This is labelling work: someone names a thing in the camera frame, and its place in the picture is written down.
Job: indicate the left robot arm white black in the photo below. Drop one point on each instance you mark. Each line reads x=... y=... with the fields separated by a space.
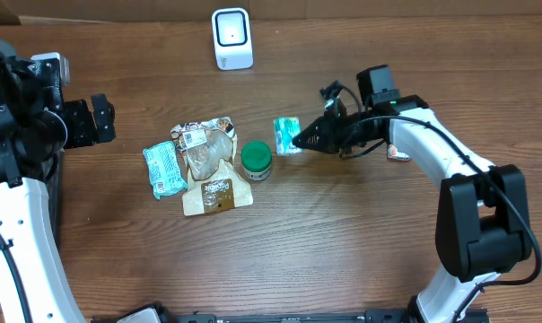
x=36 y=125

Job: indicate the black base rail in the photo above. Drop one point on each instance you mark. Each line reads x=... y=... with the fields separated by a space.
x=156 y=312

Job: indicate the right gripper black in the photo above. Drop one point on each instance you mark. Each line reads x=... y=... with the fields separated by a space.
x=329 y=139

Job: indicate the teal tissue pack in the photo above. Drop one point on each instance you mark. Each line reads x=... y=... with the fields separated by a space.
x=286 y=129

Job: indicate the green lid jar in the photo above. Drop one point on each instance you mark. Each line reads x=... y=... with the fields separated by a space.
x=256 y=160

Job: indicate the orange Kleenex tissue pack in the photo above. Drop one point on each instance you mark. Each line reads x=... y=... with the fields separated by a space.
x=393 y=153

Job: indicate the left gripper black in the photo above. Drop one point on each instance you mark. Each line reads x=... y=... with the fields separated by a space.
x=88 y=133

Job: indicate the beige brown food pouch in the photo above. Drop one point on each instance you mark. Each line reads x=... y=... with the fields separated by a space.
x=208 y=149

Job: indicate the teal snack packet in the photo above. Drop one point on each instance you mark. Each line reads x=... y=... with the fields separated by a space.
x=164 y=171

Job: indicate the white barcode scanner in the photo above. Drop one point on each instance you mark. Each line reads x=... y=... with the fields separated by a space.
x=232 y=39

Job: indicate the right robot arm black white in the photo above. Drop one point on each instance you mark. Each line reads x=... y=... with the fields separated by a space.
x=482 y=235

